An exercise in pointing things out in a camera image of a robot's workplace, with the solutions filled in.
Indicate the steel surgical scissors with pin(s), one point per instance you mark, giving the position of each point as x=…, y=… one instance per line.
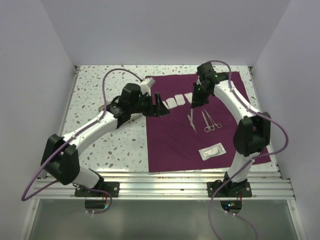
x=208, y=128

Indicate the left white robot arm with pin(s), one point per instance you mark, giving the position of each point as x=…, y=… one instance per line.
x=61, y=154

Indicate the steel scalpel handle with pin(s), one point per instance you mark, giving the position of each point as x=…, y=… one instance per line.
x=191, y=123

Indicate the steel hemostat forceps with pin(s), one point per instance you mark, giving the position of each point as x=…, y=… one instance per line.
x=212, y=122

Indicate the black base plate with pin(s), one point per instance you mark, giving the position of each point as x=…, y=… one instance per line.
x=230, y=190
x=102, y=189

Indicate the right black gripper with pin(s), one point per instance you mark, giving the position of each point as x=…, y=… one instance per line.
x=197, y=102

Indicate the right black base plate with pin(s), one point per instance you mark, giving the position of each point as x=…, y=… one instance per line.
x=230, y=190

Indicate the purple surgical cloth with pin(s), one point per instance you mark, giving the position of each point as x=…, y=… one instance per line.
x=173, y=145

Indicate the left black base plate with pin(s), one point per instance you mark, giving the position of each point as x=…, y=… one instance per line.
x=102, y=189

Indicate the sealed suture packet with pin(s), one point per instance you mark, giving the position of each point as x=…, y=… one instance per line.
x=212, y=151

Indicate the white gauze pad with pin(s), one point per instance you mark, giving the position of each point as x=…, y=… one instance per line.
x=189, y=97
x=180, y=100
x=170, y=103

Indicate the stainless steel tray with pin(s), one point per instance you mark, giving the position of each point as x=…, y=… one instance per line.
x=120, y=112

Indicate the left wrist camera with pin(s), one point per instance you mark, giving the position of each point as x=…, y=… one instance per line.
x=149, y=82

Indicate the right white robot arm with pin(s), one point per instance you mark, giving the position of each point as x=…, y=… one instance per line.
x=251, y=136

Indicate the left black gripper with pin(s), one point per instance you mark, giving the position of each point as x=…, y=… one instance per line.
x=158, y=110

